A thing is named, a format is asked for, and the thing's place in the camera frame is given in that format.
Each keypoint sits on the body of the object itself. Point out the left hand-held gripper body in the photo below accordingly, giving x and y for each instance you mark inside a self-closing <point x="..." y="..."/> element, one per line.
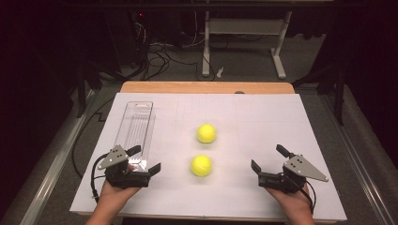
<point x="114" y="157"/>

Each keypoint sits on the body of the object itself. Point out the grey metal floor rail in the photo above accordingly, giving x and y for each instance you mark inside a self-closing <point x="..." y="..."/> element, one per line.
<point x="53" y="165"/>
<point x="359" y="168"/>

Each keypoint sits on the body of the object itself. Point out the clear plastic container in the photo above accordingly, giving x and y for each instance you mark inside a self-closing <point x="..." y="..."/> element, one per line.
<point x="137" y="125"/>

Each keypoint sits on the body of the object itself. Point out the person's right hand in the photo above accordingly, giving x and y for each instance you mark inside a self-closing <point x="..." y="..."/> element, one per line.
<point x="294" y="204"/>

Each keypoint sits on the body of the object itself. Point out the white board mat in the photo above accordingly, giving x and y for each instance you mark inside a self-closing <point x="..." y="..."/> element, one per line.
<point x="250" y="118"/>

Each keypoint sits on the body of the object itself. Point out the white metal desk frame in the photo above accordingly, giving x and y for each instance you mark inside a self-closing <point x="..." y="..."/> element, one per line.
<point x="244" y="26"/>

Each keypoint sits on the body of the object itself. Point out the person's left hand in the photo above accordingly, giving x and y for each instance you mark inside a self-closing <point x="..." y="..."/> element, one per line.
<point x="115" y="193"/>

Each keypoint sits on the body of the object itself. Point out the small white floor object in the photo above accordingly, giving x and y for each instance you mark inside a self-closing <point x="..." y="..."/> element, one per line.
<point x="220" y="72"/>

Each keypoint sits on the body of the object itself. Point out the yellow tennis ball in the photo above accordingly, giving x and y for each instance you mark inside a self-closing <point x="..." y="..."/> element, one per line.
<point x="201" y="165"/>
<point x="206" y="133"/>

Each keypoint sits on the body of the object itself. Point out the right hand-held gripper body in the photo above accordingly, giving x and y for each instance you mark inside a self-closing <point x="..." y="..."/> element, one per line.
<point x="305" y="168"/>

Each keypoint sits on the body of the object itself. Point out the dark metal stand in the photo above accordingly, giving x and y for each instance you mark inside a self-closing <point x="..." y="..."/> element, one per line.
<point x="338" y="90"/>
<point x="86" y="78"/>

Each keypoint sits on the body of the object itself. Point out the dark device with red light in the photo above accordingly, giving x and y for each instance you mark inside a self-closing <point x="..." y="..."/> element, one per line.
<point x="140" y="18"/>

